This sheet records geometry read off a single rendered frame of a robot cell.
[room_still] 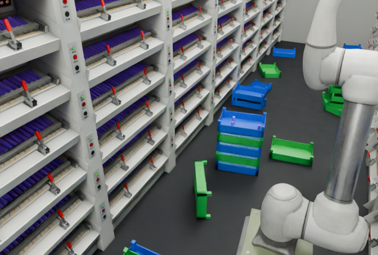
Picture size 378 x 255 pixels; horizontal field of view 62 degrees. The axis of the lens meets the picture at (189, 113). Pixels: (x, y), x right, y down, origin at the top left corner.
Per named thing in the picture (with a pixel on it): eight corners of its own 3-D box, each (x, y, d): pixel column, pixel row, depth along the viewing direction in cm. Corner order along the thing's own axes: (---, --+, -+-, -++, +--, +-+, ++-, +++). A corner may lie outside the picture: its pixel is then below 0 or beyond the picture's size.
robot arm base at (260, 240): (304, 223, 146) (305, 214, 143) (293, 261, 129) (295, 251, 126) (265, 210, 153) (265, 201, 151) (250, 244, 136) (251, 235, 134)
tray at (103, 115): (163, 81, 187) (167, 68, 181) (94, 130, 140) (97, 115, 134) (136, 65, 191) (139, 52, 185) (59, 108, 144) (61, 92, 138)
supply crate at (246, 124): (265, 122, 219) (266, 112, 215) (262, 138, 202) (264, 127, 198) (222, 116, 225) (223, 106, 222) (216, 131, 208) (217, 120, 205)
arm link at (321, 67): (308, 35, 119) (347, 38, 113) (303, 77, 129) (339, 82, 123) (301, 48, 110) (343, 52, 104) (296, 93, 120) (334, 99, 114)
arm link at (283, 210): (265, 209, 146) (269, 171, 136) (306, 222, 139) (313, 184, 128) (254, 234, 134) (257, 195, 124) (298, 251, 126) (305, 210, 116)
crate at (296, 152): (311, 150, 243) (313, 142, 240) (311, 166, 227) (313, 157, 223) (271, 143, 252) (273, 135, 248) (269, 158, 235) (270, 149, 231)
